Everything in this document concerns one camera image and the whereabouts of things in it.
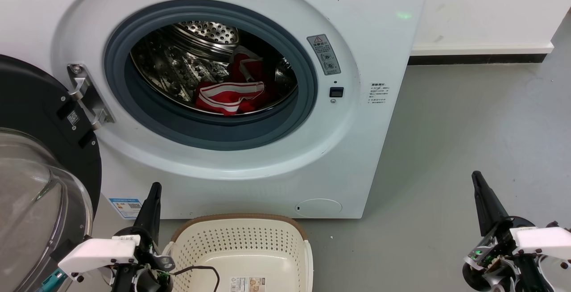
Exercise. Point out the white front-load washing machine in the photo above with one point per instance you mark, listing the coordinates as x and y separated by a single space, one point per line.
379 37

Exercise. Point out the round white filter cover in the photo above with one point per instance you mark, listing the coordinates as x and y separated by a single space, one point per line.
319 208

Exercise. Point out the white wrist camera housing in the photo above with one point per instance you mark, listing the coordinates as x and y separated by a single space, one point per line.
96 254
542 240

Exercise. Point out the grey warning sticker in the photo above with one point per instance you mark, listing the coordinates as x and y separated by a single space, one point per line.
324 54

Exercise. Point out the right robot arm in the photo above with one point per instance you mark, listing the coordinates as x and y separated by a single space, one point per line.
563 278

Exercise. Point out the stainless steel washing machine drum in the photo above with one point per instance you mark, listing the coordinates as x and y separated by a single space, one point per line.
178 60

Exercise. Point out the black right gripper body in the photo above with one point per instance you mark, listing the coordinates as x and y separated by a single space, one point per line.
499 260

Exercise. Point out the black baseboard strip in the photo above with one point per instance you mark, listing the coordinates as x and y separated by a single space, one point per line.
477 59

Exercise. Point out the black door latch socket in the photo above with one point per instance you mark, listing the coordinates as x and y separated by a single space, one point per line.
337 92

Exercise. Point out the cream perforated laundry basket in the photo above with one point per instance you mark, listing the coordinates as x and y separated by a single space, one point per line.
267 247

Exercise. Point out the silver metal door hinge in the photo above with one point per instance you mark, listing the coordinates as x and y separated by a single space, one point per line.
89 98

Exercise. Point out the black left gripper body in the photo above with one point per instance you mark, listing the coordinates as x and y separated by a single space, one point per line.
149 278

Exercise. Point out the black round washer door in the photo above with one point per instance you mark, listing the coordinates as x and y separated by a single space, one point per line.
31 95

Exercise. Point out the printed paper product label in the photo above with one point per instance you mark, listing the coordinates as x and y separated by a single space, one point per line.
247 284

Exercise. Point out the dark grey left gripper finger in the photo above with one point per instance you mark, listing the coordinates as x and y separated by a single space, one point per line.
151 214

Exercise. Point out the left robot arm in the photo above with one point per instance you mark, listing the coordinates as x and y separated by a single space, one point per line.
52 281

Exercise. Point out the blue energy label sticker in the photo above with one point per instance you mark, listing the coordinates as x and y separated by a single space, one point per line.
126 208

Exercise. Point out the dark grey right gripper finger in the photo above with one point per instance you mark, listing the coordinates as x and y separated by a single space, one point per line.
488 207

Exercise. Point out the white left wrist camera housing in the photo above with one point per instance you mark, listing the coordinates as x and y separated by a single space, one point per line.
96 254

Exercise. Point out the red and white garment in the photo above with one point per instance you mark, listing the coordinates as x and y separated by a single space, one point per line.
227 95

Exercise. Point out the grey rubber door gasket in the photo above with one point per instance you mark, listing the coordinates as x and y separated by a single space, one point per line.
209 133

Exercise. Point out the white text label sticker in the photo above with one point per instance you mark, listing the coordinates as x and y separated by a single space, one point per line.
379 93

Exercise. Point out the small QR code sticker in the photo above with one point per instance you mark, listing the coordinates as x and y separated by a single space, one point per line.
73 118

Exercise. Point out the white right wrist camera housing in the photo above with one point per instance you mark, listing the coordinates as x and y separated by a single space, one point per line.
542 240

